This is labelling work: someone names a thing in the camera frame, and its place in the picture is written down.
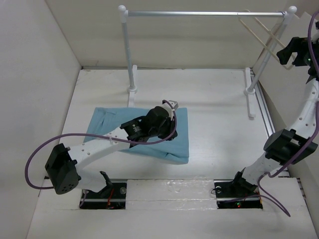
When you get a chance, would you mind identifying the cream plastic hanger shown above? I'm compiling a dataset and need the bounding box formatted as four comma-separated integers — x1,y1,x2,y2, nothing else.
236,6,298,63

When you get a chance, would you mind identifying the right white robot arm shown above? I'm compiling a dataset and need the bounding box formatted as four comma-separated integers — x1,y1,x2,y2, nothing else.
227,37,319,196

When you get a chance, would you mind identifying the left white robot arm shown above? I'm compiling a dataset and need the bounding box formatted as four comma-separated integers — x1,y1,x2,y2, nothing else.
45,101,178,198

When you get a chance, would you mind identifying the white clothes rack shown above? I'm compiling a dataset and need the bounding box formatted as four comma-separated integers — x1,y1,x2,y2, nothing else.
118,5,297,119

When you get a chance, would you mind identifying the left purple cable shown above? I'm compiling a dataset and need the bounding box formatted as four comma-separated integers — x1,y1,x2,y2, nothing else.
26,99,178,209

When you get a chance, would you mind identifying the purple cable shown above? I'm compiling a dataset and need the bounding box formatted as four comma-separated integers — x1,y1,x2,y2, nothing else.
224,11,319,218
26,99,178,209

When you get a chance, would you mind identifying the aluminium rail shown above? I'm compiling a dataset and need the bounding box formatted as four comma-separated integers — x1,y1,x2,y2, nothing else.
255,82,275,137

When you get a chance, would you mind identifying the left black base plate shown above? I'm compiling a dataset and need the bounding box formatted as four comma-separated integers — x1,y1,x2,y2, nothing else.
79,180,127,210

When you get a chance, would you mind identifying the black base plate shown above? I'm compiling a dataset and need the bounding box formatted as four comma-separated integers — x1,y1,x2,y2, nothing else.
211,180,263,209
79,180,127,210

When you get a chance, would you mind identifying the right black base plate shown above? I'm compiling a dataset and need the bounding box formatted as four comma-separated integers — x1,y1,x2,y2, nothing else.
211,180,263,209

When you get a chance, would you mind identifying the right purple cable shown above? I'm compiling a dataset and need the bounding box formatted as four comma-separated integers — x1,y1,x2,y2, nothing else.
224,11,319,218

